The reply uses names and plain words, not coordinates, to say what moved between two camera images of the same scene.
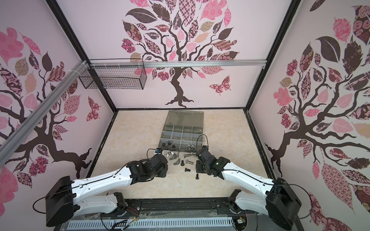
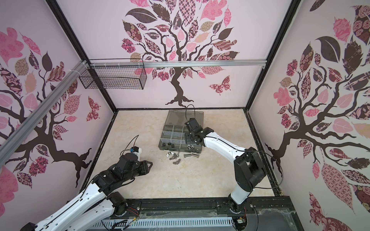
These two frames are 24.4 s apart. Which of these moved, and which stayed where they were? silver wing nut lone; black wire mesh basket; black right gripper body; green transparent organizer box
Moved: black right gripper body
Stayed: green transparent organizer box; black wire mesh basket; silver wing nut lone
